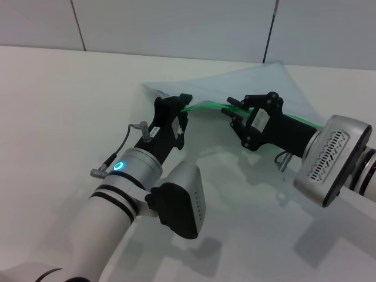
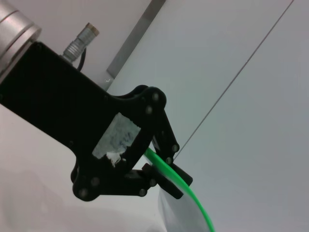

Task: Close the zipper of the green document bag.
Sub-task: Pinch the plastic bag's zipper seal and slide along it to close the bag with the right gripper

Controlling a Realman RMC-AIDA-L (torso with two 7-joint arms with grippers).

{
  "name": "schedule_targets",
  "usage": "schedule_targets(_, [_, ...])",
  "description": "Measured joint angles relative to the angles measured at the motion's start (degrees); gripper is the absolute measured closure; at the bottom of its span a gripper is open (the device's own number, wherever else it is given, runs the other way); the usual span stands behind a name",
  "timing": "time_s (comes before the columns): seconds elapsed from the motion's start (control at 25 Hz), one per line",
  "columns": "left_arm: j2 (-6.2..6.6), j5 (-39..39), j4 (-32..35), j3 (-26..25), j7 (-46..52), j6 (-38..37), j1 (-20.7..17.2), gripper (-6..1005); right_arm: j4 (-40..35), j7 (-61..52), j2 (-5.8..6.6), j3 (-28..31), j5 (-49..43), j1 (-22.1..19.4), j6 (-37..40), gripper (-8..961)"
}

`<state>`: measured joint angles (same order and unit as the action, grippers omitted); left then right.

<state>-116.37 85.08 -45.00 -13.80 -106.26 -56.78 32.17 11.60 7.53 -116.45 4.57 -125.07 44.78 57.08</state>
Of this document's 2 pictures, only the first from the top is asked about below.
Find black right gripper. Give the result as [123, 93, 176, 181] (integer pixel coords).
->
[221, 91, 320, 160]

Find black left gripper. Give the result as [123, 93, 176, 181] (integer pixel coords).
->
[133, 93, 193, 166]

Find clear document bag green zip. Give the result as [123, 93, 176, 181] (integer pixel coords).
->
[140, 61, 327, 139]

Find right wrist cable metal plug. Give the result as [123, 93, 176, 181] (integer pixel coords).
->
[274, 150, 292, 172]

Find grey left wrist cable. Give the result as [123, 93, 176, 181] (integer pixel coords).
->
[89, 120, 151, 178]

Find black vertical wall strip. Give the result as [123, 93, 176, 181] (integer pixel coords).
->
[262, 0, 280, 63]

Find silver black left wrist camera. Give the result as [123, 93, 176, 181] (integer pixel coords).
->
[145, 160, 207, 240]

